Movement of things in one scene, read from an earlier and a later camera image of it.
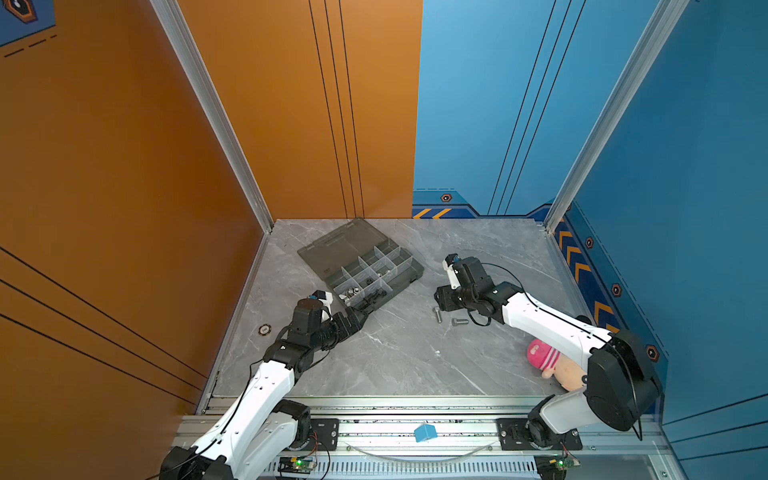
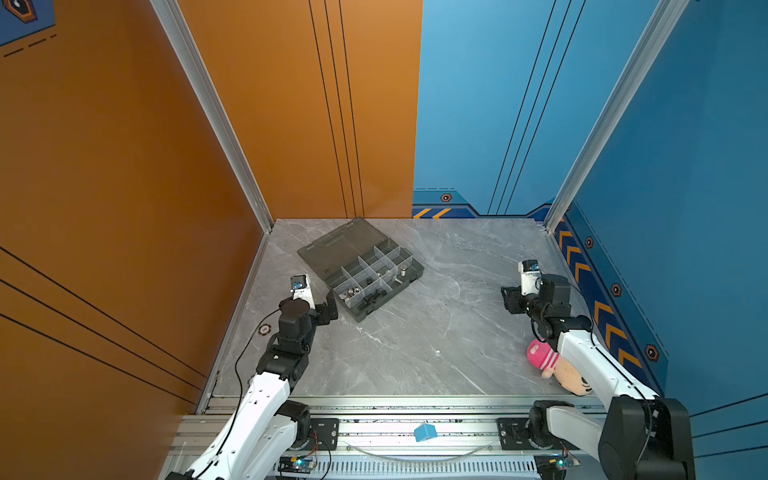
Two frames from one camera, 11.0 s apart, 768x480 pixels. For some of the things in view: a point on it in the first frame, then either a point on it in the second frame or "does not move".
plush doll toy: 554,363 does not move
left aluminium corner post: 174,22 does not move
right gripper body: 455,299 -> 518,303
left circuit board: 297,464 does not move
